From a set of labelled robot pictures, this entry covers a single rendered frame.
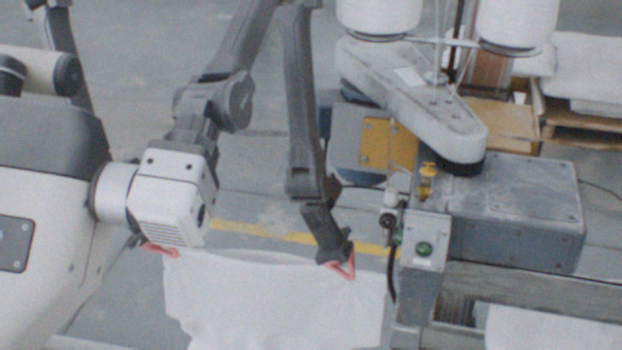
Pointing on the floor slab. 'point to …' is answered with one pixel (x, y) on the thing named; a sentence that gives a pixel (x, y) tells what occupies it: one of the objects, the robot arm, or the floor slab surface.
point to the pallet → (556, 115)
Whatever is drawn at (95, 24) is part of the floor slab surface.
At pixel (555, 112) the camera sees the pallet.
